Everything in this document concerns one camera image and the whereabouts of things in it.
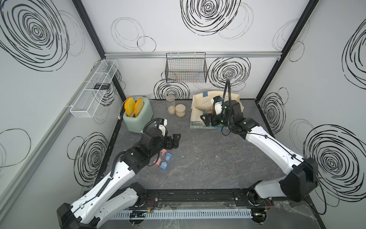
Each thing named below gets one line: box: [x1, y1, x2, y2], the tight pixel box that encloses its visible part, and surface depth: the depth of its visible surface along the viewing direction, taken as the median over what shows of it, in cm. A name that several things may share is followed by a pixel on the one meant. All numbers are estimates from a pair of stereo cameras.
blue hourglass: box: [159, 152, 173, 171], surface depth 86 cm
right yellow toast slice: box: [134, 97, 144, 117], surface depth 90 cm
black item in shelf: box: [93, 83, 111, 90], surface depth 80 cm
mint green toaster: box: [122, 96, 154, 134], surface depth 93 cm
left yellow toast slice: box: [124, 96, 136, 117], surface depth 91 cm
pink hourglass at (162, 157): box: [152, 148, 168, 167], surface depth 89 cm
